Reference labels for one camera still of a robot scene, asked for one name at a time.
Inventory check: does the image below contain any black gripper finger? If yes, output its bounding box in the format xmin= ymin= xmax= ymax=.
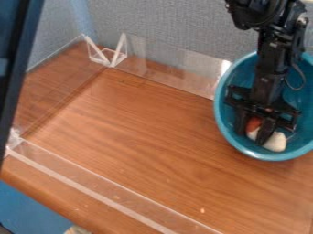
xmin=255 ymin=117 xmax=276 ymax=145
xmin=234 ymin=109 xmax=248 ymax=134

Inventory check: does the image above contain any clear acrylic panel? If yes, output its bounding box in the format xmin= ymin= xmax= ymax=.
xmin=13 ymin=35 xmax=105 ymax=134
xmin=116 ymin=34 xmax=232 ymax=100

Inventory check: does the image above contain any blue plastic bowl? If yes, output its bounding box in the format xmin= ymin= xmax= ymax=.
xmin=214 ymin=52 xmax=313 ymax=162

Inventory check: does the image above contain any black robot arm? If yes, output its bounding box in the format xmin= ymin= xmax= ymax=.
xmin=224 ymin=0 xmax=307 ymax=145

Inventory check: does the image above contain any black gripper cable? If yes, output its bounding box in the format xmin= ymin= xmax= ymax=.
xmin=284 ymin=62 xmax=306 ymax=91

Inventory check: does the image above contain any clear acrylic corner bracket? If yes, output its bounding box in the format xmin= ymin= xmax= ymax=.
xmin=81 ymin=33 xmax=128 ymax=68

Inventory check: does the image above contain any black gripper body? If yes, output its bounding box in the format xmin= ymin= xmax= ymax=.
xmin=224 ymin=69 xmax=299 ymax=132

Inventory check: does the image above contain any clear acrylic back panel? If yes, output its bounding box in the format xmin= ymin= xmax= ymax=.
xmin=116 ymin=34 xmax=232 ymax=100

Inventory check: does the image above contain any clear acrylic left panel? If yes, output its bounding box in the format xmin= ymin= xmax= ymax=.
xmin=13 ymin=35 xmax=105 ymax=134

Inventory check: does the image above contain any white toy mushroom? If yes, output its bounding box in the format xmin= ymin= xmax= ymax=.
xmin=246 ymin=117 xmax=287 ymax=153

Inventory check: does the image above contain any clear acrylic front rail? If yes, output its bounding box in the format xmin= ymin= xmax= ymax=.
xmin=4 ymin=138 xmax=223 ymax=234

